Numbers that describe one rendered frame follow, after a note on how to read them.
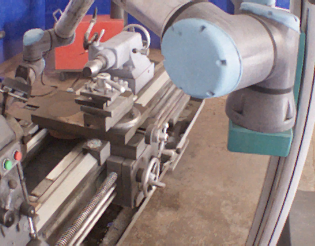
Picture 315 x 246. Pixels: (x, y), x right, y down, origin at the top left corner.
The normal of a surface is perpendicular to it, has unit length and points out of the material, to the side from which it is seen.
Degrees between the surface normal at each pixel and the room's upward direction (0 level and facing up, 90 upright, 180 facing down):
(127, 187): 90
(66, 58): 90
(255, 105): 70
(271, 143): 90
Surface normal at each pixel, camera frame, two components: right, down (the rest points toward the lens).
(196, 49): -0.72, 0.33
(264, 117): -0.23, 0.11
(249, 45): 0.58, -0.04
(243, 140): -0.20, 0.44
